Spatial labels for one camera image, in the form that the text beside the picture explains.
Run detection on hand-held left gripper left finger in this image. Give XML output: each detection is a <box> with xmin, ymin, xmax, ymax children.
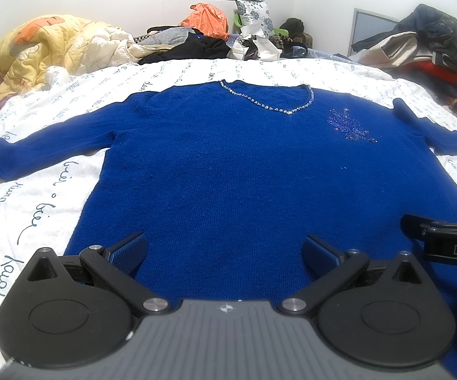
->
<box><xmin>26</xmin><ymin>232</ymin><xmax>172</xmax><ymax>318</ymax></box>

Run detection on dark brown plush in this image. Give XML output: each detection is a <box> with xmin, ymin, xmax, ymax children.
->
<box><xmin>279</xmin><ymin>18</ymin><xmax>313</xmax><ymax>46</ymax></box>

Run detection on black clothes pile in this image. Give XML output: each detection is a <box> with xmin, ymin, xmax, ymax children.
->
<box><xmin>138</xmin><ymin>27</ymin><xmax>232</xmax><ymax>65</ymax></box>

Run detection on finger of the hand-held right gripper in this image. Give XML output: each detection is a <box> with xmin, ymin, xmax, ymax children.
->
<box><xmin>400</xmin><ymin>214</ymin><xmax>457</xmax><ymax>240</ymax></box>

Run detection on white crumpled paper bag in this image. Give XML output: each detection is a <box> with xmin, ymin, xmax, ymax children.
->
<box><xmin>230</xmin><ymin>22</ymin><xmax>281</xmax><ymax>62</ymax></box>

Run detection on floral grey pillow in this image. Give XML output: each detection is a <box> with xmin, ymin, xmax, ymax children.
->
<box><xmin>235</xmin><ymin>0</ymin><xmax>274</xmax><ymax>38</ymax></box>

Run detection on grey framed board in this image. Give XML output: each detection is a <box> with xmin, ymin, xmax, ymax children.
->
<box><xmin>347</xmin><ymin>7</ymin><xmax>400</xmax><ymax>57</ymax></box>

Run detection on white printed bed sheet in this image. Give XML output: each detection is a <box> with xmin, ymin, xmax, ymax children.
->
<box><xmin>0</xmin><ymin>58</ymin><xmax>457</xmax><ymax>380</ymax></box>

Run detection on blue knit sweater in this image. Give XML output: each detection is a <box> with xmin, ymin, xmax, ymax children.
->
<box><xmin>0</xmin><ymin>80</ymin><xmax>457</xmax><ymax>379</ymax></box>

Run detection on white tote bag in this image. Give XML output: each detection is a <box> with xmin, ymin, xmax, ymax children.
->
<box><xmin>357</xmin><ymin>32</ymin><xmax>439</xmax><ymax>67</ymax></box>

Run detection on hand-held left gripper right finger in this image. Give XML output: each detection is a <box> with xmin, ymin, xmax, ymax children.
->
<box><xmin>278</xmin><ymin>234</ymin><xmax>428</xmax><ymax>318</ymax></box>

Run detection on yellow cartoon quilt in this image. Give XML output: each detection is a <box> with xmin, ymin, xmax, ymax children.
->
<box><xmin>0</xmin><ymin>14</ymin><xmax>134</xmax><ymax>93</ymax></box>

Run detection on red cloth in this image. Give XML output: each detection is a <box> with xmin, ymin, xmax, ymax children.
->
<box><xmin>405</xmin><ymin>60</ymin><xmax>457</xmax><ymax>85</ymax></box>

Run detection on dark jacket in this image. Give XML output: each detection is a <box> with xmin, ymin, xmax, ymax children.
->
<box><xmin>351</xmin><ymin>3</ymin><xmax>457</xmax><ymax>74</ymax></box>

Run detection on orange plastic bag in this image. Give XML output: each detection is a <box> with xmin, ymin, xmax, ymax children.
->
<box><xmin>178</xmin><ymin>3</ymin><xmax>229</xmax><ymax>40</ymax></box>

